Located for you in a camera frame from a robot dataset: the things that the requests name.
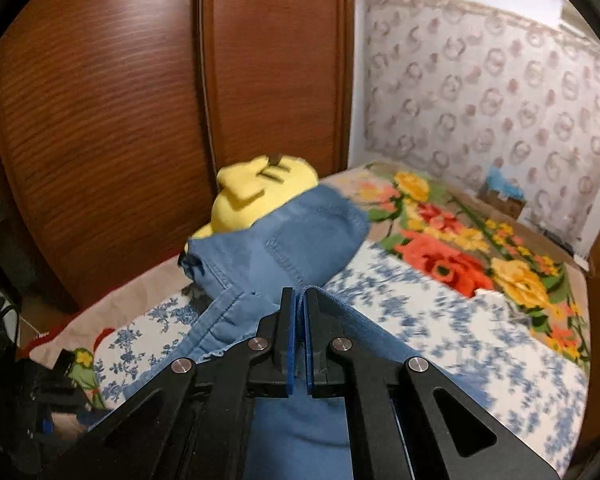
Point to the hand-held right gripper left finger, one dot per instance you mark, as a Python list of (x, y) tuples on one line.
[(289, 340)]

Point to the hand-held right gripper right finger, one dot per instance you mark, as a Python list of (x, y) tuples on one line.
[(311, 340)]

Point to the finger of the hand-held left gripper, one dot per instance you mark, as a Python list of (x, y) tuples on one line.
[(65, 362)]

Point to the blue denim pants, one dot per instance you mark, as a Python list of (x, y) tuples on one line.
[(290, 240)]

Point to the blue flowered white sheet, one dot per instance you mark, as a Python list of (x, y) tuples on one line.
[(455, 350)]

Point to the yellow plush toy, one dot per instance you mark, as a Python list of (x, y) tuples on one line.
[(250, 195)]

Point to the colourful flowered blanket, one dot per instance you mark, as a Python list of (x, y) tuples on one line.
[(445, 255)]

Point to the cardboard box with blue cloth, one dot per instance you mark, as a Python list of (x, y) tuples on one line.
[(505, 200)]

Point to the brown wooden wardrobe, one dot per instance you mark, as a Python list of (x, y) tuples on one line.
[(120, 110)]

